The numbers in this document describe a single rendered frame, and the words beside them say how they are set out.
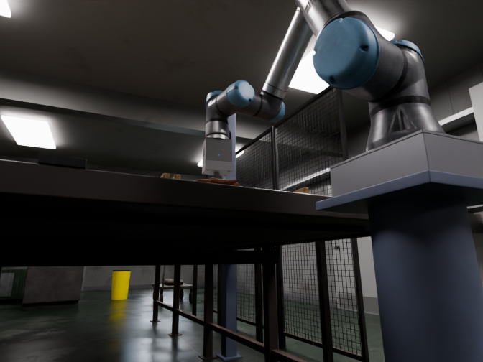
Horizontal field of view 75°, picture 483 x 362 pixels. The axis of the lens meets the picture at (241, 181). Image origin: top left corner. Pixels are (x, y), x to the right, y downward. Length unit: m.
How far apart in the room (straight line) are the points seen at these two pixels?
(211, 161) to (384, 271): 0.57
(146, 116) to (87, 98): 0.76
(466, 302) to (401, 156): 0.25
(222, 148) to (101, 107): 3.71
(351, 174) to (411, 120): 0.15
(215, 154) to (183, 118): 3.77
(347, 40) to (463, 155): 0.29
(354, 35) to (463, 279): 0.44
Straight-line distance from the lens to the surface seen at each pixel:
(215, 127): 1.01
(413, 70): 0.74
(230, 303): 2.88
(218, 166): 0.97
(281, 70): 1.03
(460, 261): 0.64
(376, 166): 0.66
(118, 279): 8.04
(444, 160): 0.63
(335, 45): 0.65
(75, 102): 4.65
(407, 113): 0.70
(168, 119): 4.68
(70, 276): 7.00
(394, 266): 0.64
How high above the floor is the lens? 0.74
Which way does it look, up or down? 15 degrees up
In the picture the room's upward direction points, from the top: 1 degrees counter-clockwise
